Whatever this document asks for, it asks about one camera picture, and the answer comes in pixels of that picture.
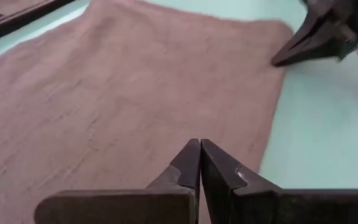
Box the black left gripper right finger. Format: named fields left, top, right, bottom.
left=200, top=138, right=358, bottom=224

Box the grey towel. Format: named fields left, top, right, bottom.
left=0, top=0, right=294, bottom=224

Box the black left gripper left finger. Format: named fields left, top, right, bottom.
left=34, top=138, right=201, bottom=224

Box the green table mat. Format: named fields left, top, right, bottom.
left=0, top=0, right=358, bottom=190

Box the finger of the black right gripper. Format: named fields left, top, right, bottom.
left=272, top=27, right=358, bottom=67
left=272, top=7, right=338, bottom=65

